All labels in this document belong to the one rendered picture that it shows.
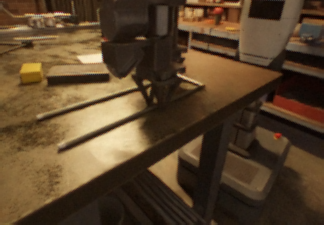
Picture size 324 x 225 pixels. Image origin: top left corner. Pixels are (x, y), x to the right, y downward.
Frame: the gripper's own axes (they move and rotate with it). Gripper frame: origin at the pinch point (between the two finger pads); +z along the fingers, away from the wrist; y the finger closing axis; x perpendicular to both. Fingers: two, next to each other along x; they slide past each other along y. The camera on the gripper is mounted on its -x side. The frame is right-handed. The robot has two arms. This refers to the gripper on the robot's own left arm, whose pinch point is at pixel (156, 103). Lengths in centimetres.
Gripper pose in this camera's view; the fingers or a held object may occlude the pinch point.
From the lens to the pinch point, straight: 45.3
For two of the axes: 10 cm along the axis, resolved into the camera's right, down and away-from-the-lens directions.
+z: -0.3, 8.8, 4.7
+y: 7.0, 3.5, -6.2
